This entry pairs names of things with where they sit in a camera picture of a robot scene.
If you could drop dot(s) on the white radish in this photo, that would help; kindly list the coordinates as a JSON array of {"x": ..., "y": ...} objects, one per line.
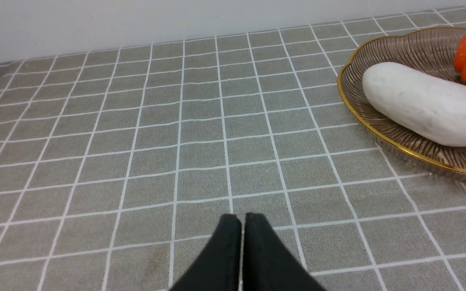
[{"x": 431, "y": 107}]

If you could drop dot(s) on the gold-rimmed glass plate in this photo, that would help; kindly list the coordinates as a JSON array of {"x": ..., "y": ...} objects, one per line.
[{"x": 429, "y": 50}]

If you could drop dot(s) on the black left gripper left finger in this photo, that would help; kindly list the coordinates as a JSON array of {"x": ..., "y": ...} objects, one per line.
[{"x": 217, "y": 267}]

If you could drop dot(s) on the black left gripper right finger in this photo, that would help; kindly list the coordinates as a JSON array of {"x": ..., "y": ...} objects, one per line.
[{"x": 268, "y": 265}]

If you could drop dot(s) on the grey checked tablecloth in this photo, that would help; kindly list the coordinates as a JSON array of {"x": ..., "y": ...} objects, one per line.
[{"x": 116, "y": 165}]

